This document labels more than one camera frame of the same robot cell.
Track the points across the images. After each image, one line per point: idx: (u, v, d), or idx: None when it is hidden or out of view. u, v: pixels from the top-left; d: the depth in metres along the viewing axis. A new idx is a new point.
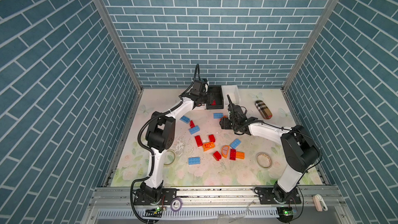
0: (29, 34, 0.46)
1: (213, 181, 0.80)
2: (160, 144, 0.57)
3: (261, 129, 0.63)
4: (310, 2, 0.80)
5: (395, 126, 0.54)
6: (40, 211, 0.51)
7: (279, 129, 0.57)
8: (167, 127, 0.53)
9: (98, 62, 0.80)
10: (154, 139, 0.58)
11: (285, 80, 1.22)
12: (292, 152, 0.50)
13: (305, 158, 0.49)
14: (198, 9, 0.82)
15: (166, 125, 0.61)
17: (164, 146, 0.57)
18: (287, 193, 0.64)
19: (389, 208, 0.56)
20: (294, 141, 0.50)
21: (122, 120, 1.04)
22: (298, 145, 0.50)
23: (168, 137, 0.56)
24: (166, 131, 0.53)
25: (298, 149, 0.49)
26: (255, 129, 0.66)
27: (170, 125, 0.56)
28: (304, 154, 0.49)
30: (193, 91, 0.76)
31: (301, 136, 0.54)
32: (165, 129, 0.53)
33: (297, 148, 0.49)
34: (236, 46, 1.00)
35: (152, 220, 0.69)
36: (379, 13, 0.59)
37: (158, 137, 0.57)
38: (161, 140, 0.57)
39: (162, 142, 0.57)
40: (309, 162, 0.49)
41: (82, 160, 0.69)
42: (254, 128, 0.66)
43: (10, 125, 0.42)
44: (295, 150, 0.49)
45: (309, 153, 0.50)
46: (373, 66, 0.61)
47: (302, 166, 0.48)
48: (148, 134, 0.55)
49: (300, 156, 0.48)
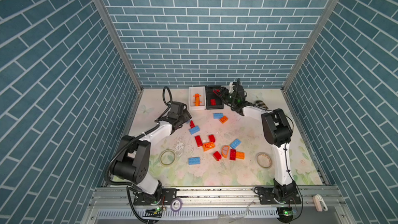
0: (29, 34, 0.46)
1: (213, 181, 0.80)
2: (130, 177, 0.45)
3: (251, 111, 0.77)
4: (310, 2, 0.80)
5: (395, 126, 0.54)
6: (40, 211, 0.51)
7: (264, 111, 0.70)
8: (140, 155, 0.46)
9: (98, 62, 0.80)
10: (122, 171, 0.45)
11: (285, 80, 1.22)
12: (267, 127, 0.63)
13: (276, 134, 0.61)
14: (198, 10, 0.82)
15: (139, 152, 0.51)
17: (134, 180, 0.45)
18: (284, 187, 0.66)
19: (390, 208, 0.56)
20: (270, 118, 0.62)
21: (122, 120, 1.04)
22: (274, 123, 0.62)
23: (140, 167, 0.45)
24: (138, 159, 0.46)
25: (272, 125, 0.61)
26: (247, 112, 0.79)
27: (144, 151, 0.46)
28: (277, 130, 0.61)
30: (172, 114, 0.73)
31: (280, 117, 0.66)
32: (138, 158, 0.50)
33: (271, 124, 0.61)
34: (236, 46, 1.00)
35: (152, 220, 0.69)
36: (379, 13, 0.59)
37: (127, 169, 0.45)
38: (132, 172, 0.45)
39: (132, 175, 0.45)
40: (280, 138, 0.60)
41: (82, 160, 0.69)
42: (246, 110, 0.80)
43: (10, 125, 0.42)
44: (269, 125, 0.61)
45: (282, 130, 0.62)
46: (373, 67, 0.61)
47: (273, 139, 0.61)
48: (115, 165, 0.46)
49: (273, 131, 0.60)
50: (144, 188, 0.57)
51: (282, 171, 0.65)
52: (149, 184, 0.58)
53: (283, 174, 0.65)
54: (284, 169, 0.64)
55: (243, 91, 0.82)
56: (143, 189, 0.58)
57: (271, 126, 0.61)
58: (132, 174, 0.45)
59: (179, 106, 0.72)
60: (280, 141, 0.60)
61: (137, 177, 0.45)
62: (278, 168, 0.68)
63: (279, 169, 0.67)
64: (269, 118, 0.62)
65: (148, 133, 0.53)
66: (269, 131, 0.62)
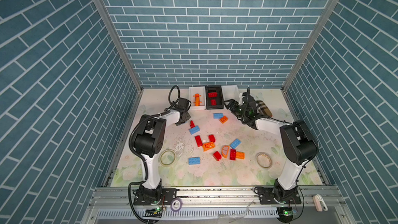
0: (30, 34, 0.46)
1: (213, 181, 0.80)
2: (149, 149, 0.54)
3: (265, 124, 0.68)
4: (310, 2, 0.80)
5: (394, 126, 0.54)
6: (41, 211, 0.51)
7: (281, 123, 0.62)
8: (157, 129, 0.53)
9: (98, 62, 0.80)
10: (141, 143, 0.54)
11: (285, 80, 1.22)
12: (288, 142, 0.53)
13: (301, 150, 0.51)
14: (198, 10, 0.82)
15: (157, 126, 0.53)
17: (153, 152, 0.54)
18: (286, 191, 0.65)
19: (390, 208, 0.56)
20: (293, 133, 0.53)
21: (122, 120, 1.04)
22: (296, 137, 0.52)
23: (158, 140, 0.53)
24: (156, 132, 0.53)
25: (296, 141, 0.52)
26: (260, 124, 0.71)
27: (161, 125, 0.55)
28: (300, 146, 0.51)
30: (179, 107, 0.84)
31: (302, 131, 0.57)
32: (155, 131, 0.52)
33: (294, 139, 0.52)
34: (236, 46, 1.00)
35: (152, 220, 0.69)
36: (379, 13, 0.59)
37: (146, 142, 0.54)
38: (151, 144, 0.53)
39: (151, 147, 0.53)
40: (304, 156, 0.51)
41: (82, 160, 0.69)
42: (259, 123, 0.71)
43: (10, 125, 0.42)
44: (290, 139, 0.52)
45: (307, 147, 0.52)
46: (373, 66, 0.61)
47: (296, 157, 0.51)
48: (136, 139, 0.54)
49: (296, 148, 0.51)
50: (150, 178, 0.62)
51: (290, 180, 0.61)
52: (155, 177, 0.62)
53: (290, 182, 0.61)
54: (293, 179, 0.60)
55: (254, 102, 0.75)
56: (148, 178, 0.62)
57: (294, 142, 0.52)
58: (151, 147, 0.53)
59: (185, 99, 0.84)
60: (302, 159, 0.50)
61: (155, 149, 0.53)
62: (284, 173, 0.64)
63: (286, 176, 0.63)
64: (292, 134, 0.53)
65: (162, 115, 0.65)
66: (291, 148, 0.53)
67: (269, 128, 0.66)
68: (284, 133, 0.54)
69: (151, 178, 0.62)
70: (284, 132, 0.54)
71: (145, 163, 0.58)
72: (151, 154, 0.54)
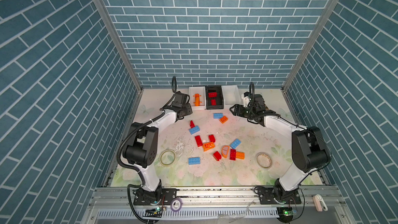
0: (30, 34, 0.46)
1: (213, 181, 0.80)
2: (141, 160, 0.49)
3: (275, 124, 0.64)
4: (310, 2, 0.80)
5: (394, 126, 0.54)
6: (41, 211, 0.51)
7: (293, 126, 0.57)
8: (149, 139, 0.50)
9: (98, 62, 0.80)
10: (133, 154, 0.50)
11: (285, 80, 1.22)
12: (299, 150, 0.50)
13: (311, 158, 0.49)
14: (198, 10, 0.82)
15: (148, 136, 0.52)
17: (145, 163, 0.49)
18: (286, 191, 0.65)
19: (390, 208, 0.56)
20: (305, 140, 0.49)
21: (122, 120, 1.04)
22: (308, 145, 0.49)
23: (151, 151, 0.49)
24: (148, 143, 0.49)
25: (306, 149, 0.49)
26: (269, 122, 0.67)
27: (153, 135, 0.50)
28: (311, 155, 0.49)
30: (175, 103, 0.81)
31: (314, 138, 0.53)
32: (147, 142, 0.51)
33: (304, 147, 0.49)
34: (236, 46, 1.00)
35: (152, 220, 0.69)
36: (379, 13, 0.59)
37: (138, 153, 0.49)
38: (143, 155, 0.49)
39: (143, 158, 0.49)
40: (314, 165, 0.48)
41: (82, 160, 0.69)
42: (269, 121, 0.67)
43: (10, 125, 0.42)
44: (301, 146, 0.49)
45: (318, 156, 0.49)
46: (373, 66, 0.61)
47: (305, 166, 0.49)
48: (127, 149, 0.50)
49: (307, 156, 0.48)
50: (148, 182, 0.60)
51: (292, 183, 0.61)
52: (152, 179, 0.60)
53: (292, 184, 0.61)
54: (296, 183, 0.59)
55: (261, 99, 0.74)
56: (147, 183, 0.60)
57: (304, 150, 0.49)
58: (143, 158, 0.49)
59: (182, 95, 0.76)
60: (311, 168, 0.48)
61: (147, 160, 0.49)
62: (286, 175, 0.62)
63: (289, 178, 0.62)
64: (303, 140, 0.49)
65: (154, 121, 0.56)
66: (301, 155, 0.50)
67: (278, 127, 0.63)
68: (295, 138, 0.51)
69: (150, 182, 0.59)
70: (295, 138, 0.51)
71: (141, 172, 0.56)
72: (144, 165, 0.50)
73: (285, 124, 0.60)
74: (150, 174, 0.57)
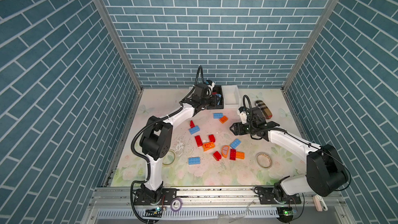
0: (29, 34, 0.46)
1: (213, 181, 0.80)
2: (154, 152, 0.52)
3: (284, 141, 0.58)
4: (310, 2, 0.80)
5: (394, 126, 0.54)
6: (41, 211, 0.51)
7: (305, 145, 0.51)
8: (162, 134, 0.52)
9: (98, 62, 0.80)
10: (148, 145, 0.54)
11: (285, 80, 1.22)
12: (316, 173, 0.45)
13: (331, 182, 0.44)
14: (198, 10, 0.82)
15: (162, 131, 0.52)
17: (158, 155, 0.53)
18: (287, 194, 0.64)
19: (390, 209, 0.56)
20: (322, 162, 0.44)
21: (122, 120, 1.04)
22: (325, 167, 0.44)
23: (164, 145, 0.52)
24: (161, 138, 0.52)
25: (325, 172, 0.44)
26: (275, 138, 0.61)
27: (166, 131, 0.52)
28: (330, 178, 0.44)
30: (195, 97, 0.76)
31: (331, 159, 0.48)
32: (160, 137, 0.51)
33: (323, 171, 0.44)
34: (236, 46, 1.00)
35: (152, 220, 0.69)
36: (379, 13, 0.59)
37: (153, 144, 0.53)
38: (156, 148, 0.53)
39: (156, 150, 0.53)
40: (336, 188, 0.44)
41: (82, 160, 0.69)
42: (276, 136, 0.61)
43: (10, 125, 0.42)
44: (321, 171, 0.44)
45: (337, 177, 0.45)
46: (373, 66, 0.61)
47: (326, 191, 0.44)
48: (143, 140, 0.54)
49: (326, 181, 0.43)
50: (151, 179, 0.61)
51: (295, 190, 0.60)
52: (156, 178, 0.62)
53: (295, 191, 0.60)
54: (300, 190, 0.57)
55: (260, 111, 0.70)
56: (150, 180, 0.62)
57: (324, 174, 0.44)
58: (156, 150, 0.53)
59: (202, 88, 0.73)
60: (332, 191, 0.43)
61: (159, 153, 0.53)
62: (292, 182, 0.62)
63: (294, 186, 0.60)
64: (321, 164, 0.44)
65: (171, 115, 0.59)
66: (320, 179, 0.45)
67: (286, 145, 0.57)
68: (311, 163, 0.46)
69: (153, 180, 0.61)
70: (312, 162, 0.45)
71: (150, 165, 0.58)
72: (156, 157, 0.54)
73: (296, 142, 0.54)
74: (156, 171, 0.59)
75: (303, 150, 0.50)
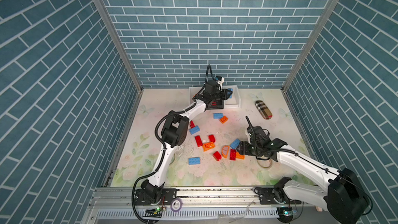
0: (29, 34, 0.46)
1: (213, 181, 0.80)
2: (173, 140, 0.64)
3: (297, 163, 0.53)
4: (310, 2, 0.80)
5: (394, 126, 0.54)
6: (41, 211, 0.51)
7: (322, 170, 0.48)
8: (181, 126, 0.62)
9: (98, 62, 0.80)
10: (168, 135, 0.64)
11: (285, 80, 1.22)
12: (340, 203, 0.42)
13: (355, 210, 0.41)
14: (198, 10, 0.82)
15: (181, 124, 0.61)
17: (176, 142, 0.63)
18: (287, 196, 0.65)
19: (390, 209, 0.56)
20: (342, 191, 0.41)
21: (122, 120, 1.04)
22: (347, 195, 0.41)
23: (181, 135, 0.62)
24: (180, 128, 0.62)
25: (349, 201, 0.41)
26: (288, 160, 0.56)
27: (184, 124, 0.62)
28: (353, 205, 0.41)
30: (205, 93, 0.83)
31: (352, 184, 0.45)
32: (179, 128, 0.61)
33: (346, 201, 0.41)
34: (236, 46, 1.00)
35: (152, 220, 0.69)
36: (379, 13, 0.59)
37: (172, 134, 0.64)
38: (174, 137, 0.63)
39: (175, 139, 0.63)
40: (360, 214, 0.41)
41: (82, 160, 0.69)
42: (289, 158, 0.56)
43: (10, 125, 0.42)
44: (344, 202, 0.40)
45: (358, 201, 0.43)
46: (373, 67, 0.61)
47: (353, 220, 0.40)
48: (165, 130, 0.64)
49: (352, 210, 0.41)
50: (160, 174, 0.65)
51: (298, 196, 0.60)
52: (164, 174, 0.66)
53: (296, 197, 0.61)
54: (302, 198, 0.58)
55: (261, 130, 0.67)
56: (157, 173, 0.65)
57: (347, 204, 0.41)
58: (175, 139, 0.63)
59: (212, 86, 0.80)
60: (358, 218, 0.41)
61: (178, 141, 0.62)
62: (299, 193, 0.59)
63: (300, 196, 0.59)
64: (344, 194, 0.41)
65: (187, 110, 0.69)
66: (344, 210, 0.42)
67: (300, 168, 0.53)
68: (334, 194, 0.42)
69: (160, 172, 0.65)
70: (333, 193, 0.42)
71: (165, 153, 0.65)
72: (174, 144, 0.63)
73: (311, 167, 0.50)
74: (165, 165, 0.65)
75: (321, 176, 0.47)
